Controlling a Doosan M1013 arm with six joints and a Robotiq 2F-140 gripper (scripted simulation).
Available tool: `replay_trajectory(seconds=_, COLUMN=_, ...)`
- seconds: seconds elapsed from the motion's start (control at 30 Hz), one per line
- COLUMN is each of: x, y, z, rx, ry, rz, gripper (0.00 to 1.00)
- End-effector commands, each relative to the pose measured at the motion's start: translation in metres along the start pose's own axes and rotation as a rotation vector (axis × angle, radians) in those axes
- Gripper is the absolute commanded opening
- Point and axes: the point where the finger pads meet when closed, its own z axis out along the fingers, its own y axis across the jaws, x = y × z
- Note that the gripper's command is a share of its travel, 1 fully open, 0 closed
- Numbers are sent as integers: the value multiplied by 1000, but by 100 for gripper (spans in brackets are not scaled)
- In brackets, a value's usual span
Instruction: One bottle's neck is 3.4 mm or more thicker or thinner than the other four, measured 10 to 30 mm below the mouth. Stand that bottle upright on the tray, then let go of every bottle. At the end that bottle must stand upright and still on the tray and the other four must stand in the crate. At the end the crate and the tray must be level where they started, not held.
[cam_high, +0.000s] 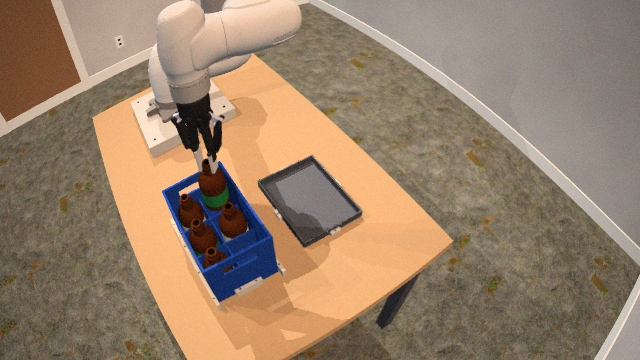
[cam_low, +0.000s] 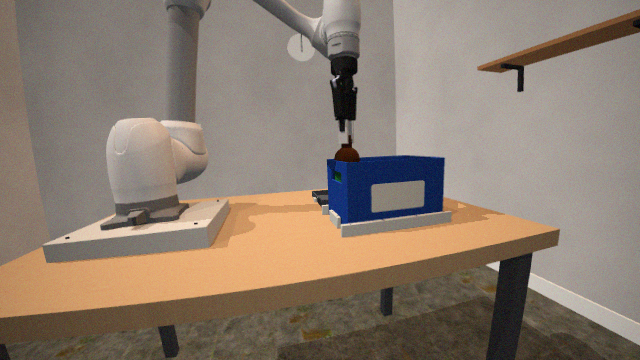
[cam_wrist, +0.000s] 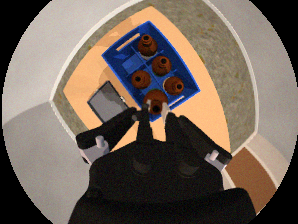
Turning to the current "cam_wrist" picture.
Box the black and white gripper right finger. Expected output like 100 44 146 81
161 102 232 175

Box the blue plastic crate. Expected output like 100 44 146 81
101 20 201 111

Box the grey rectangular tray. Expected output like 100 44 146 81
86 80 129 124

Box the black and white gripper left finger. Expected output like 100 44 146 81
76 100 157 173

